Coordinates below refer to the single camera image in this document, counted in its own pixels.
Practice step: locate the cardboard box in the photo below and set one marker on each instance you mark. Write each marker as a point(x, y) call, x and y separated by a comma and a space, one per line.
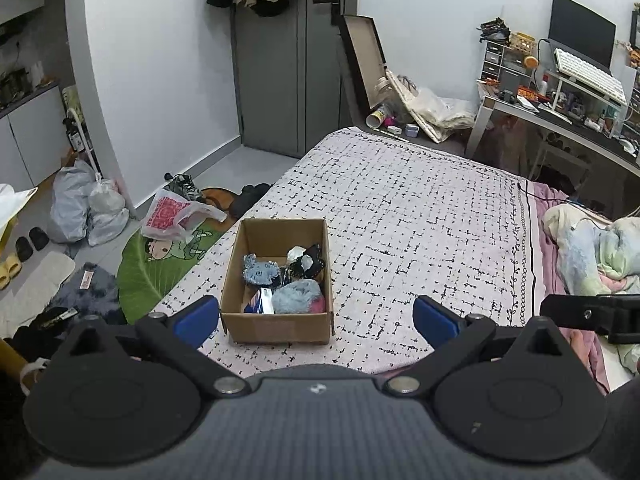
point(275, 327)

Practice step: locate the bed with patterned cover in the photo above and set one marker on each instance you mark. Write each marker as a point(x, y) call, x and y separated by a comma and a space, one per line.
point(425, 210)

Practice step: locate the pink bed sheet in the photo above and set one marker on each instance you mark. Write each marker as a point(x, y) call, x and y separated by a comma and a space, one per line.
point(550, 260)

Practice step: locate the grey-blue plastic bag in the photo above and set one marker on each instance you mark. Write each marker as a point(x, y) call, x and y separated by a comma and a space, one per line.
point(70, 200)

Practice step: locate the black shoes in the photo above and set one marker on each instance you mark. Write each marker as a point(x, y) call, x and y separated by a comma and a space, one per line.
point(250, 197)

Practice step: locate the flat brown box lid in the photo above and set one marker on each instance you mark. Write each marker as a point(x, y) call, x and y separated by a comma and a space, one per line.
point(362, 55)

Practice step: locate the white keyboard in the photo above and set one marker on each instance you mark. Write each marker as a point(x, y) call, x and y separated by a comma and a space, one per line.
point(590, 75)

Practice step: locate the green cartoon floor rug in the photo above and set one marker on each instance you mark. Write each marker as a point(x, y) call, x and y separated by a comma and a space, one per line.
point(150, 265)

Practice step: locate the cluttered desk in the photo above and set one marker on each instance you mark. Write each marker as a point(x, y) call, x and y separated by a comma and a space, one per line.
point(575, 130)

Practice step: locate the beige cloth bag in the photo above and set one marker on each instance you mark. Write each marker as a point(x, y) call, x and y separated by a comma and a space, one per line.
point(440, 110)

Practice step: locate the blue and white packet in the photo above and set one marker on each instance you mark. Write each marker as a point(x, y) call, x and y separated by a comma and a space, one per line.
point(260, 302)

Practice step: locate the black slippers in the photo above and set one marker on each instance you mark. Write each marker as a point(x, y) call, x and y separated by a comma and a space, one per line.
point(31, 242)

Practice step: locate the dark glass bottle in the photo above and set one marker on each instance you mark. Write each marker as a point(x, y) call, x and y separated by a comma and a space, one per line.
point(75, 137)

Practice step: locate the grey sneakers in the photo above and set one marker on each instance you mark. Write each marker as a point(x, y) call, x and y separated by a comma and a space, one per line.
point(184, 187)

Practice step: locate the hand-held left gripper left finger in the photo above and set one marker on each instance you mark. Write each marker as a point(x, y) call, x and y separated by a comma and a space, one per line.
point(197, 320)

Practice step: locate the white floor mat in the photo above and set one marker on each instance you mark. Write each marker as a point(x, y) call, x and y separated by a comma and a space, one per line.
point(35, 285)

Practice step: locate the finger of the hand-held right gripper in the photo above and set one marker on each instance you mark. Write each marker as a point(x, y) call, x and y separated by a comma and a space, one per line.
point(590, 315)

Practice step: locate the white cabinet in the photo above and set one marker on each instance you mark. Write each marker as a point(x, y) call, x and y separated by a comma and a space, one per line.
point(30, 135)

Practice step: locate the paper tube cup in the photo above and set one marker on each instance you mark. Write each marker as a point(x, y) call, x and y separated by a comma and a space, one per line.
point(378, 116)

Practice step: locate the small drawer organiser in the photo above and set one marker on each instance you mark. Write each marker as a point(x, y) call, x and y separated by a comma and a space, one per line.
point(502, 65)

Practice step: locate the red and white plastic bag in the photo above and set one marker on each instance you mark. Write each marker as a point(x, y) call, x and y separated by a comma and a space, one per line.
point(167, 217)

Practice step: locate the black computer monitor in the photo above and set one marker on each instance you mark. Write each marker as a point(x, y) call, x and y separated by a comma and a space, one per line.
point(580, 25)

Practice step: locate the white stool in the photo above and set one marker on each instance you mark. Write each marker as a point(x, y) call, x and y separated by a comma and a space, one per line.
point(560, 160)

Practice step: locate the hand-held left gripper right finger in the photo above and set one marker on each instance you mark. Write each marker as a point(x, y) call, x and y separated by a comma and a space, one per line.
point(435, 320)

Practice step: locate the dark grey door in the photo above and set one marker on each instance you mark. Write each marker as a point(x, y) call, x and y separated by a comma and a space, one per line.
point(280, 85)

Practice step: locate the yellow slippers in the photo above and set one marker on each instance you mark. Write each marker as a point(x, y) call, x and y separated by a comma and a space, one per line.
point(9, 270)

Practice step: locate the pastel fleece blanket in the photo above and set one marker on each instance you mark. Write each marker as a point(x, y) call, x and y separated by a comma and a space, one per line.
point(590, 255)

